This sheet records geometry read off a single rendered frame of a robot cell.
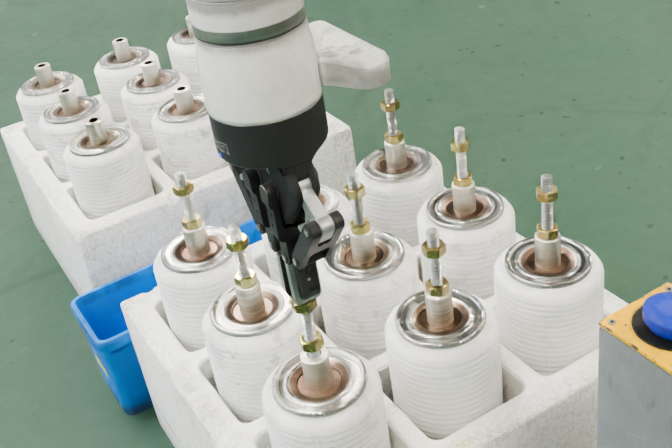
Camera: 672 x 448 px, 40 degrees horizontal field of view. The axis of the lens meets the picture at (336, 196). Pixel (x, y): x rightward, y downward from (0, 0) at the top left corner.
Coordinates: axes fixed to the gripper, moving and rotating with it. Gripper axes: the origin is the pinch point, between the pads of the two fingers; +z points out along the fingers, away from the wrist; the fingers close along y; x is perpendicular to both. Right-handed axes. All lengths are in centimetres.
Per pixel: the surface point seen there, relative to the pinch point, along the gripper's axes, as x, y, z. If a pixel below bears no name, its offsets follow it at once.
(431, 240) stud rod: 11.4, 0.2, 2.5
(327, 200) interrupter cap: 13.8, -22.3, 10.4
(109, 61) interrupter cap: 9, -79, 11
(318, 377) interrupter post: -0.5, 0.9, 9.2
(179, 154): 8, -51, 15
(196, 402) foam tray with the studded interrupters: -7.2, -12.0, 17.8
